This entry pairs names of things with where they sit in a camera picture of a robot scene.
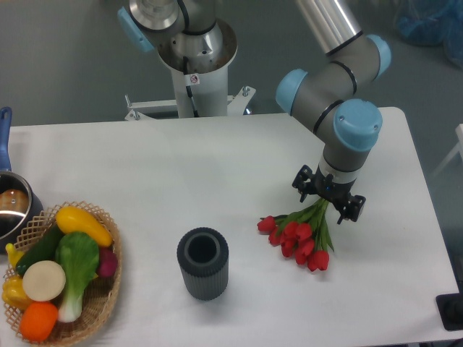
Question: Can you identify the orange fruit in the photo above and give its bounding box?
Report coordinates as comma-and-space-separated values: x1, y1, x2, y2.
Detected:
20, 301, 58, 343

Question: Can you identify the black device at table edge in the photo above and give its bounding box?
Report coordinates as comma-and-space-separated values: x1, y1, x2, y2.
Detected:
436, 293, 462, 331

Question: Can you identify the dark green cucumber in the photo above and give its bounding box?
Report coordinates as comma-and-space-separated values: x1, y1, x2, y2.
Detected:
15, 225, 64, 276

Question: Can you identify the woven wicker basket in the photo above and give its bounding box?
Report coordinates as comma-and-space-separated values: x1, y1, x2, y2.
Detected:
1, 201, 123, 346

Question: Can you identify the yellow squash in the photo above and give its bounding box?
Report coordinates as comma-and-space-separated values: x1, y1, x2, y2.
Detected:
55, 206, 113, 247

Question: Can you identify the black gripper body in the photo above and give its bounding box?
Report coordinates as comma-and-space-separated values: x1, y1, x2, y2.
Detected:
312, 169, 355, 209

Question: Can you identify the green bok choy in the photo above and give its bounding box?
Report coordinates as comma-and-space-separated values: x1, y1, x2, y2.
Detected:
56, 231, 99, 323

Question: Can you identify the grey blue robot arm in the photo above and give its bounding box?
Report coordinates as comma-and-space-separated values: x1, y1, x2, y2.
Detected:
117, 1, 391, 221

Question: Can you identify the purple red radish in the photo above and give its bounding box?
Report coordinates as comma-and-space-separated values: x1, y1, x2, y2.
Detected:
96, 248, 118, 278

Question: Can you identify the cream round radish slice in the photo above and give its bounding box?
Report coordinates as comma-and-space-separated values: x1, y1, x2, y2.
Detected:
22, 260, 66, 301

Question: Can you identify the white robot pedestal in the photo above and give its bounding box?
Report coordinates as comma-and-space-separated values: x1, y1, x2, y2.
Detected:
124, 67, 256, 121

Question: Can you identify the white frame at right edge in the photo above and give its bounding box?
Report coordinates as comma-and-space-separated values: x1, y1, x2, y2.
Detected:
431, 124, 463, 177

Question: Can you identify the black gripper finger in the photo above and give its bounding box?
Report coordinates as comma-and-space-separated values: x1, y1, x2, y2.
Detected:
292, 165, 317, 202
334, 194, 366, 225

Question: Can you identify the blue handled saucepan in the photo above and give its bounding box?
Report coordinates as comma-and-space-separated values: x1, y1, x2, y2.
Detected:
1, 106, 43, 254

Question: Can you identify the dark grey ribbed vase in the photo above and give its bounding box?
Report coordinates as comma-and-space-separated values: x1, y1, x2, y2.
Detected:
177, 227, 229, 301

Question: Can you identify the black cable on pedestal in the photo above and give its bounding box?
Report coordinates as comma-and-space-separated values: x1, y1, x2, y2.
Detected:
182, 56, 200, 118

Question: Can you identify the blue plastic bag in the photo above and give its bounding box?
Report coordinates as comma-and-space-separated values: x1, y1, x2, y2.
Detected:
394, 1, 462, 68

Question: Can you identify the yellow banana tip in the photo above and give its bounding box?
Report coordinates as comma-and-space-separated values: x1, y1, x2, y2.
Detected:
5, 243, 25, 269

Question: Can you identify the red tulip bouquet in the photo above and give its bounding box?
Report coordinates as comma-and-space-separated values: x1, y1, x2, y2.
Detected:
257, 198, 334, 272

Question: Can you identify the yellow bell pepper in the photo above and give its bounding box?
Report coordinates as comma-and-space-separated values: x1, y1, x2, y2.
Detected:
1, 275, 33, 311

